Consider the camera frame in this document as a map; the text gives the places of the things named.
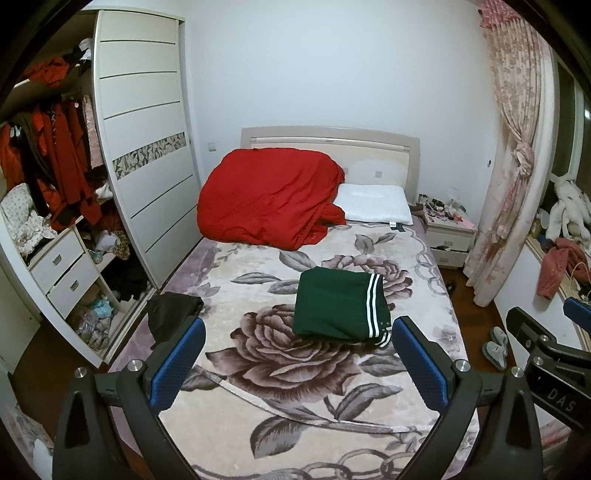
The white nightstand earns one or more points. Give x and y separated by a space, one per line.
448 240

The pink floral curtain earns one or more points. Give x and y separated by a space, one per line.
517 92

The pile of small toiletries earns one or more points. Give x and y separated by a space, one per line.
441 210

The pink red garment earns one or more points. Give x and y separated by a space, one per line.
558 267

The pile of mixed clothes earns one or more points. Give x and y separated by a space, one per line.
94 323

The white pillow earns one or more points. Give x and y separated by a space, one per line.
374 203

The white window ledge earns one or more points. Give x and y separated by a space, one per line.
521 286

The white sliding wardrobe door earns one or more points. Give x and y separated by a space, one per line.
147 152

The white window frame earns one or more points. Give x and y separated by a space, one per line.
575 134

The floral patterned bedding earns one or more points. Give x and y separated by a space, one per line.
21 217

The bed with beige headboard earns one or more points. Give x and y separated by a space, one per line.
323 141

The grey slipper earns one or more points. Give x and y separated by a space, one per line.
493 354
499 334

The hanging red clothes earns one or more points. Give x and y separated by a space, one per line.
64 157

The black garment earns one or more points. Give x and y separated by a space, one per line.
173 314

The white wall outlet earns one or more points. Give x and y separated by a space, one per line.
452 190

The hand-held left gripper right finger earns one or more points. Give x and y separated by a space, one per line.
422 364

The red duvet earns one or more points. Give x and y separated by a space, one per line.
268 198

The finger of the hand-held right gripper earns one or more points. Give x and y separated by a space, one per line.
524 325
579 311

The white wardrobe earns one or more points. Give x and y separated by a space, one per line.
14 304

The dark clothes heap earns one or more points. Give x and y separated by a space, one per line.
124 279

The green and white varsity jacket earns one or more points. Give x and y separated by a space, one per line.
332 304

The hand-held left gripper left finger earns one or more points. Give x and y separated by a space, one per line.
180 362

